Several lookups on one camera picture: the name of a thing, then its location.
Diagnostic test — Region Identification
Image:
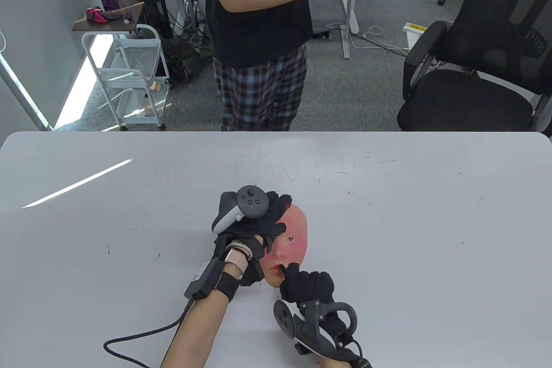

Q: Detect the thin black glove cable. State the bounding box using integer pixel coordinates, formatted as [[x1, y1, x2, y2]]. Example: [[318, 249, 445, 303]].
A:
[[336, 337, 373, 368]]

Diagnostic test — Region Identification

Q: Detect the person's right hand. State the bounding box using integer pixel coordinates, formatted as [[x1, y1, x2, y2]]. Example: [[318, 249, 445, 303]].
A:
[[279, 264, 361, 368]]

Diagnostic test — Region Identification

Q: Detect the person's left forearm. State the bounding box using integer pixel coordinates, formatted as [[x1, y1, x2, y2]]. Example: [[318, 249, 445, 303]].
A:
[[160, 295, 230, 368]]

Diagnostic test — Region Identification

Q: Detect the brown side table top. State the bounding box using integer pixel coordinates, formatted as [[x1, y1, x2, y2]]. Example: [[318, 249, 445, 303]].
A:
[[72, 1, 145, 33]]

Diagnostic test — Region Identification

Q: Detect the person's left hand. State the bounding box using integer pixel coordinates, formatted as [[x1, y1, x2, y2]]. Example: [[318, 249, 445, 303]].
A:
[[211, 191, 293, 287]]

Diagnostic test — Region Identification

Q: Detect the black grey controller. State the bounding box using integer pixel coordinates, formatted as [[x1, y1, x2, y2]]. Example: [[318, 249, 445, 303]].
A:
[[273, 299, 358, 358]]

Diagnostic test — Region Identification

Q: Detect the black mesh office chair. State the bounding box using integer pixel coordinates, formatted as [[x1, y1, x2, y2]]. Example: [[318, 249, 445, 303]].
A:
[[397, 0, 552, 132]]

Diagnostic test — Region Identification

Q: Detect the black camera cable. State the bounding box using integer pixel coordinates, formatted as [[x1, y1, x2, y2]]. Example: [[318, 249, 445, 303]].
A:
[[103, 295, 195, 368]]

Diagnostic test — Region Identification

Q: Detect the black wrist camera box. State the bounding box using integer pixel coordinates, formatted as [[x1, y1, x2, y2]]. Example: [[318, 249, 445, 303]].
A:
[[184, 258, 226, 300]]

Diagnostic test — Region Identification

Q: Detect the grey white controller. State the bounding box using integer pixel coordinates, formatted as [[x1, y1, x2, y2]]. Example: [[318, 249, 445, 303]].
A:
[[211, 186, 270, 234]]

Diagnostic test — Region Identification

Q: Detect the white floor cable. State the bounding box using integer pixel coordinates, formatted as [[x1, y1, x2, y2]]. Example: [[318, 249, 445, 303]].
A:
[[348, 25, 409, 57]]

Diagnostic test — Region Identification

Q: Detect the pink black shoe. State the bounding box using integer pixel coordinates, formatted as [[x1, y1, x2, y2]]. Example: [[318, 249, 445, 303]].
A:
[[85, 6, 122, 24]]

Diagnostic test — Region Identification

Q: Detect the white desk leg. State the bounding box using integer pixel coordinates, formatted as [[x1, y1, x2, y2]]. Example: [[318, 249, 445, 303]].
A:
[[340, 0, 361, 60]]

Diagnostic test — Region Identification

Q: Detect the pink wrist watch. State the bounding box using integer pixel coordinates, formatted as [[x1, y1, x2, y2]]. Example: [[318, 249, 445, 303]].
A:
[[223, 245, 250, 279]]

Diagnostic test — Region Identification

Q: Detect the white slanted frame bar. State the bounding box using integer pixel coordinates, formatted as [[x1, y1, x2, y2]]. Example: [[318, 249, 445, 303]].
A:
[[0, 51, 53, 132]]

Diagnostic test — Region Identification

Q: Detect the black wrist strap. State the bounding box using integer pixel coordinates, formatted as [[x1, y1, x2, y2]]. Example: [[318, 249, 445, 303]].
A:
[[214, 274, 240, 302]]

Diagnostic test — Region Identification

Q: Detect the black bag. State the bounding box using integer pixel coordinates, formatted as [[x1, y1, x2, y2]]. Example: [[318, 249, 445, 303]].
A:
[[160, 37, 204, 85]]

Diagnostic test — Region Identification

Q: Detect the white wire trolley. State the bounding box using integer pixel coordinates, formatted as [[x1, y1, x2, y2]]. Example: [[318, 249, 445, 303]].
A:
[[81, 25, 169, 132]]

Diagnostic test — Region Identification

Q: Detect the pink face mask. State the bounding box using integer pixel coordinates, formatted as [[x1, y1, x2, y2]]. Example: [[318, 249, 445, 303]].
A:
[[260, 205, 309, 289]]

